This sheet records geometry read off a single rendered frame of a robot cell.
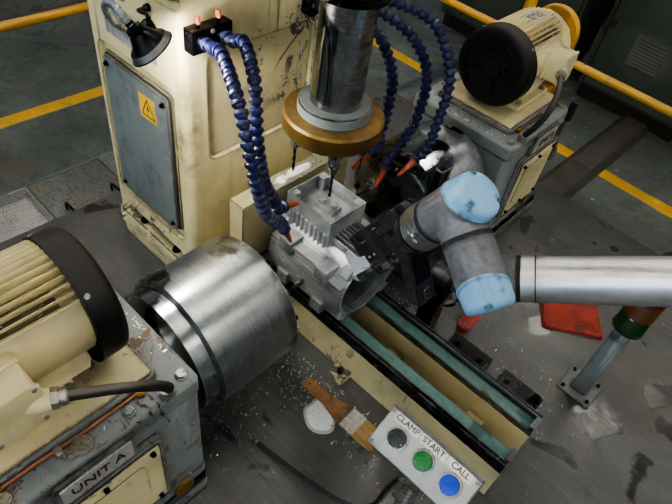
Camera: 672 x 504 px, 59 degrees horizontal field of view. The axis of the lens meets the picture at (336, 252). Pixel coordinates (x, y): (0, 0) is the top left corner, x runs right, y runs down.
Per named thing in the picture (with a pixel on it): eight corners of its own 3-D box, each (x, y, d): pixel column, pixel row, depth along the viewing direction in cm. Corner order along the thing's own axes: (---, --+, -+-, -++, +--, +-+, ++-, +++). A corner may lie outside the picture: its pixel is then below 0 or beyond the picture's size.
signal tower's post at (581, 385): (555, 385, 133) (649, 261, 103) (571, 365, 138) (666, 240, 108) (587, 409, 130) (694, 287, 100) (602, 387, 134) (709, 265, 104)
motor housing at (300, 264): (265, 277, 128) (269, 213, 115) (326, 238, 139) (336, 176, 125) (329, 334, 120) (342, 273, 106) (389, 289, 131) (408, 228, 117)
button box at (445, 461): (373, 439, 96) (365, 440, 92) (400, 405, 97) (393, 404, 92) (458, 517, 90) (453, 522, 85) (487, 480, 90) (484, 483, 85)
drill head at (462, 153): (322, 225, 143) (336, 140, 125) (423, 161, 166) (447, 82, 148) (402, 285, 133) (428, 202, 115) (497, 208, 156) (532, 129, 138)
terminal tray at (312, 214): (283, 218, 120) (286, 191, 115) (321, 197, 126) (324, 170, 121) (325, 251, 115) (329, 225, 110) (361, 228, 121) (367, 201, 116)
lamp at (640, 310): (618, 311, 114) (630, 296, 110) (631, 295, 117) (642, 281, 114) (647, 330, 111) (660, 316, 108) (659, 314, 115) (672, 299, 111)
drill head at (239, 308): (65, 389, 105) (30, 301, 87) (226, 287, 126) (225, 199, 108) (148, 491, 95) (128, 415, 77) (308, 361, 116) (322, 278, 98)
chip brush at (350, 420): (297, 389, 124) (297, 387, 124) (313, 374, 127) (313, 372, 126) (371, 455, 116) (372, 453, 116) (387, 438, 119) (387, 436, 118)
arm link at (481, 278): (521, 303, 88) (496, 234, 90) (518, 301, 77) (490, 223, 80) (470, 319, 90) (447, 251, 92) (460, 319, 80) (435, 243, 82)
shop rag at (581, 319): (541, 327, 145) (542, 324, 144) (537, 290, 153) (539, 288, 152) (602, 340, 144) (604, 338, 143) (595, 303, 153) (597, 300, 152)
